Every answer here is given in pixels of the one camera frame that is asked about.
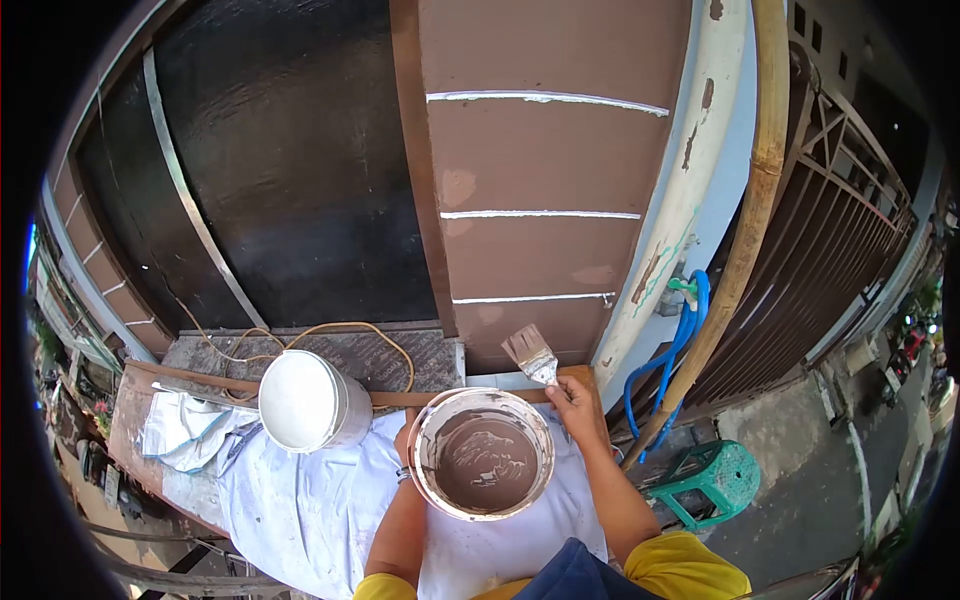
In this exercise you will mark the dark plywood board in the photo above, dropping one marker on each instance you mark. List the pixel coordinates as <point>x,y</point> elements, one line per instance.
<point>360,358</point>

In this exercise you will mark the large white cloth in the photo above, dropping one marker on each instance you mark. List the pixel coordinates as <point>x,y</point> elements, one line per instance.
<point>315,510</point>

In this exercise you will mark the brown metal gate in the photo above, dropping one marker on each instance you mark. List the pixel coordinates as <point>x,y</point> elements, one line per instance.
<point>817,262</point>

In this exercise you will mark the person's body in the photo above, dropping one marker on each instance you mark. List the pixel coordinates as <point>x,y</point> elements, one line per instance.
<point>675,570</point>

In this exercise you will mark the red motorcycle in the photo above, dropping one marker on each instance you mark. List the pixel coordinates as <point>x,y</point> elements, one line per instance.
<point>906,351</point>

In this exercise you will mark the green water tap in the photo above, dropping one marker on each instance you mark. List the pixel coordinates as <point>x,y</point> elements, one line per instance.
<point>681,286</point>

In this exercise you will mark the bamboo pole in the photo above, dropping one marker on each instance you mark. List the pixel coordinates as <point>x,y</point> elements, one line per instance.
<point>754,202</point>

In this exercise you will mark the person's left hand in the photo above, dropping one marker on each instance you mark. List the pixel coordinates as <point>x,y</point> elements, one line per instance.
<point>403,446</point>

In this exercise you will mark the brown wooden scaffold plank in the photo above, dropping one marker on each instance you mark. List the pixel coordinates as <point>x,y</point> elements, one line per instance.
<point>131,427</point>

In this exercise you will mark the person's right fingers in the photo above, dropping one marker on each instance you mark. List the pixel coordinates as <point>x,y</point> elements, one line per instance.
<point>576,385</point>

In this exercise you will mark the white sack with blue edge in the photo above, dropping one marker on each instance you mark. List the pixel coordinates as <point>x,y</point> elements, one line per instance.
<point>187,431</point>

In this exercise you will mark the metal scaffold frame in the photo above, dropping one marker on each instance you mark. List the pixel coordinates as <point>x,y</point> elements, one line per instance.
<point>187,579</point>

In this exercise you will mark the white paint bucket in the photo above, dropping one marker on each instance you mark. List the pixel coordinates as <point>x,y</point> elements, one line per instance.
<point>309,401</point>

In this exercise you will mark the paintbrush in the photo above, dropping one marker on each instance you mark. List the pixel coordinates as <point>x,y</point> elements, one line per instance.
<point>531,355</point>

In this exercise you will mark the thin wooden strip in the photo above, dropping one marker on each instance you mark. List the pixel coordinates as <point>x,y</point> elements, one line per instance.
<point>217,379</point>

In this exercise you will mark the dark window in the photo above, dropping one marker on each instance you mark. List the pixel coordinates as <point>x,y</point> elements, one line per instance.
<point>300,180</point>

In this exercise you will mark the bucket of brown paint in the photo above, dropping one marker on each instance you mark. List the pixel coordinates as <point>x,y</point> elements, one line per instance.
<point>480,455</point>

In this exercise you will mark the person's right hand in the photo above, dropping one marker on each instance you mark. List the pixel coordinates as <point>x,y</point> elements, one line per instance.
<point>576,412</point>

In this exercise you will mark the green plastic stool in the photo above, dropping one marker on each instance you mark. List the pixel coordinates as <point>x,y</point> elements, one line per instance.
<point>716,474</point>

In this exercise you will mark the person's right thumb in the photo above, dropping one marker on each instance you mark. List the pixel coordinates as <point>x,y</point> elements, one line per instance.
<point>553,399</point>

